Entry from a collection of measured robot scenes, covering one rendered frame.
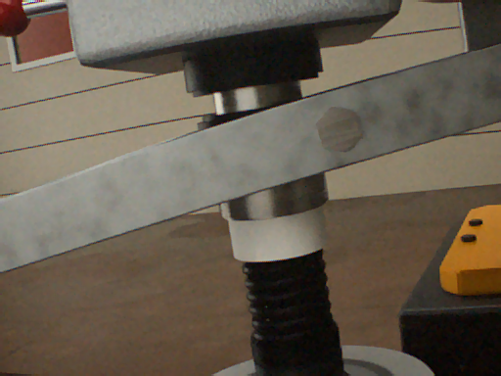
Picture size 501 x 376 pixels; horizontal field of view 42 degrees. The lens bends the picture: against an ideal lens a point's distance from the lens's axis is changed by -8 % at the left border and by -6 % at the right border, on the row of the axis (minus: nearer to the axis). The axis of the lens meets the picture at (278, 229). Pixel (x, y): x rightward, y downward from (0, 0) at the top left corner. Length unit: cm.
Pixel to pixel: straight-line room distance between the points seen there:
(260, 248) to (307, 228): 4
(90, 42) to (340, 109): 16
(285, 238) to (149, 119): 681
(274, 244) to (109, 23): 19
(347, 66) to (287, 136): 615
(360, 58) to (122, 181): 614
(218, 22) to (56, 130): 751
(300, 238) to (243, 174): 7
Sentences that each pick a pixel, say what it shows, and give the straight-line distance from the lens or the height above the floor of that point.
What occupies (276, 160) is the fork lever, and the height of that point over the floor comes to 103.
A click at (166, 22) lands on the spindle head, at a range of 40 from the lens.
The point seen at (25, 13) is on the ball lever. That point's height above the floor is 115.
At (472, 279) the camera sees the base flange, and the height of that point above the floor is 77.
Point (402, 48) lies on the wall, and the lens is 652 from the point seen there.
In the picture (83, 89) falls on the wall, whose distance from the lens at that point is 766.
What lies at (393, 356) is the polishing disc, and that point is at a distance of 61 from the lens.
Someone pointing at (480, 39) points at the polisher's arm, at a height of 109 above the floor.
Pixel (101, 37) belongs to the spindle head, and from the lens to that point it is 41.
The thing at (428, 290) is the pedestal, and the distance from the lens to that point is 109.
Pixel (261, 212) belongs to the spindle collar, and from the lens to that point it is 47.
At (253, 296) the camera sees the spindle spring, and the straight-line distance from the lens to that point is 51.
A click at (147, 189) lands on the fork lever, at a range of 46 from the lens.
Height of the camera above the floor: 107
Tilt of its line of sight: 11 degrees down
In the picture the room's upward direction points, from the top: 9 degrees counter-clockwise
